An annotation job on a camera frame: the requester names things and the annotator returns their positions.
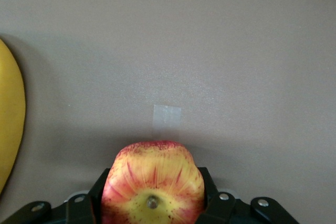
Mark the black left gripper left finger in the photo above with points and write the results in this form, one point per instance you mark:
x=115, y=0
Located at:
x=78, y=211

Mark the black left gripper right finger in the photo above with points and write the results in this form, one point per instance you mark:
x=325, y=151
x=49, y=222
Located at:
x=223, y=209

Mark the red yellow apple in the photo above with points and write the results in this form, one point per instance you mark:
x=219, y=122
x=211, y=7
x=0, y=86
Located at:
x=152, y=182

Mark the yellow banana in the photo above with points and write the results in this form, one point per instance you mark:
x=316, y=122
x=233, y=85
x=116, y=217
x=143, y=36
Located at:
x=11, y=119

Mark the small clear tape patch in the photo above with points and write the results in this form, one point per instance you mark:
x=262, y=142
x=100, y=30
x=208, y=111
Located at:
x=167, y=119

